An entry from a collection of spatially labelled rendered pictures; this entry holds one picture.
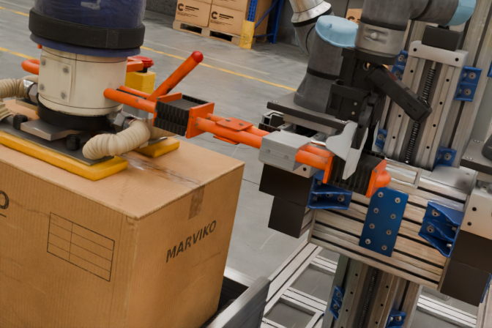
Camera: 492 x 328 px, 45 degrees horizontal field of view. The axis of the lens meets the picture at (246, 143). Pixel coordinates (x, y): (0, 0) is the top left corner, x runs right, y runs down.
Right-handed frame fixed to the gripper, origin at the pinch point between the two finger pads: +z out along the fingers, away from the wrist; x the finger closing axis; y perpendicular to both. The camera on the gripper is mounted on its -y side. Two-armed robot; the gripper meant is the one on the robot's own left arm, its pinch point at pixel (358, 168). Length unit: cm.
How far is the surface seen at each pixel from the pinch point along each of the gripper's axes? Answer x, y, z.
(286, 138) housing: 1.0, 13.6, -1.6
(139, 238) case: 19.5, 29.4, 17.4
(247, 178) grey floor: -237, 114, 107
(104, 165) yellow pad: 11.0, 44.6, 11.1
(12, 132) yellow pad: 13, 66, 11
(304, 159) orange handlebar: 4.1, 8.6, 0.1
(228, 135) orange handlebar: 3.9, 23.5, 0.3
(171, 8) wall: -829, 556, 92
